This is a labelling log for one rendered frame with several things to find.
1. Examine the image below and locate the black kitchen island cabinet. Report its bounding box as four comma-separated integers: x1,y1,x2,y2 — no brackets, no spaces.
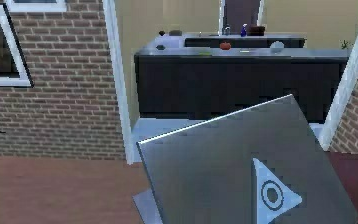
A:
134,47,352,124

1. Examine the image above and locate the black grey-topped kitchen counter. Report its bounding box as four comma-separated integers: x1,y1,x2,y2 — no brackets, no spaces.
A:
146,31,308,50

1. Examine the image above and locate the grey laptop with triangle logo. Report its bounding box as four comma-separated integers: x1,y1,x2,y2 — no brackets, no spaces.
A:
132,93,358,224

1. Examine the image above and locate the grey round plate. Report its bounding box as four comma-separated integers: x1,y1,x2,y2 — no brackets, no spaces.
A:
269,40,285,53

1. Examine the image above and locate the brown window with white frame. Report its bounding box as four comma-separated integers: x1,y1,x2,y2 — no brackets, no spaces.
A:
218,0,266,35

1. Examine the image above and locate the white framed window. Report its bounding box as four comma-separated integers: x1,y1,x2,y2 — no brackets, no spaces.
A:
5,0,68,13

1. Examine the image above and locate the dark brown pot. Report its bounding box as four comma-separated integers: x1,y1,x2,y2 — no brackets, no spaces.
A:
247,25,266,37

